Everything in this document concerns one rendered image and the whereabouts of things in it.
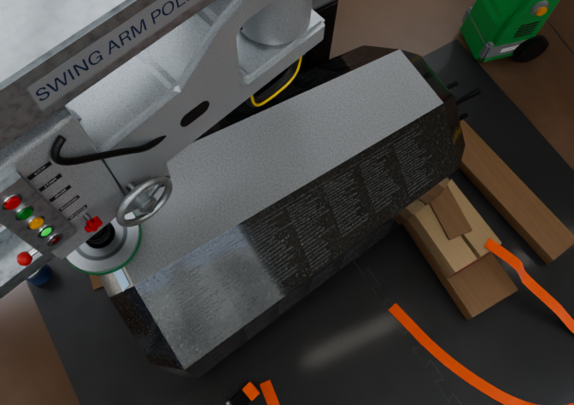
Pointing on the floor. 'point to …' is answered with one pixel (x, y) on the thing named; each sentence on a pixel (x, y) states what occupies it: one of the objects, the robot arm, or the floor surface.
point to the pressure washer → (512, 15)
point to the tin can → (40, 275)
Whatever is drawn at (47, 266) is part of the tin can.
